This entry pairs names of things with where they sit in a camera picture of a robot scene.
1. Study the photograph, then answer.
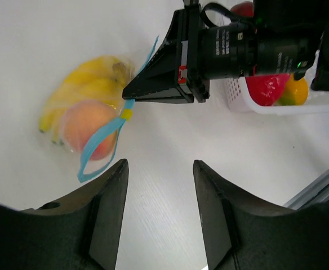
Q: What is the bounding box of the clear zip top bag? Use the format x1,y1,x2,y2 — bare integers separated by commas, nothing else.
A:
38,44,157,183

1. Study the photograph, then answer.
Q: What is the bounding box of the yellow banana bunch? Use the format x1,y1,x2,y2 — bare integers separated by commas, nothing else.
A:
38,55,136,144

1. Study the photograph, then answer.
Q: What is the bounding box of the white plastic basket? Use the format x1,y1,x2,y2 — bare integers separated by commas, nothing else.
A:
221,52,329,115

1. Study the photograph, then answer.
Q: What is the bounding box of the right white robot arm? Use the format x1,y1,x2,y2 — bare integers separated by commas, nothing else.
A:
122,1,329,104

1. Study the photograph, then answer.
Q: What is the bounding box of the dark red apple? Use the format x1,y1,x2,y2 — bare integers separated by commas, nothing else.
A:
230,1,254,17

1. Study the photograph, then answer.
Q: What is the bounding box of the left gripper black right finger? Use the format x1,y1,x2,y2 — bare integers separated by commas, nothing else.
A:
193,160,292,269

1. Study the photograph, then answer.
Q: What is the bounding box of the aluminium rail beam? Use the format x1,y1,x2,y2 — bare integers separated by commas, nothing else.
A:
283,170,329,210

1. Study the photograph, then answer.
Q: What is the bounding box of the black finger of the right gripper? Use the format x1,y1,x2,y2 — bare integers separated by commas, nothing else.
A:
122,9,194,104

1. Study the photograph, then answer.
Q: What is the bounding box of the orange peach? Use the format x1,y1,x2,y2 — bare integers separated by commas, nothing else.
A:
60,100,117,154

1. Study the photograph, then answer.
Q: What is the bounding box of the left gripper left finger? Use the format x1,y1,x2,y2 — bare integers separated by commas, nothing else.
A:
23,159,129,269

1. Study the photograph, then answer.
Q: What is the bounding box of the red dragon fruit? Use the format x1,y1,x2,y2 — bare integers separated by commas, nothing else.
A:
245,74,290,106

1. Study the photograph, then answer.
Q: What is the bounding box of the orange green mango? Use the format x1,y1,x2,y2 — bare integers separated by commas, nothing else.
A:
277,74,309,106

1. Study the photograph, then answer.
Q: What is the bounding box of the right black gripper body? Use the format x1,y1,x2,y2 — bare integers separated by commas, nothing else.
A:
186,0,323,104

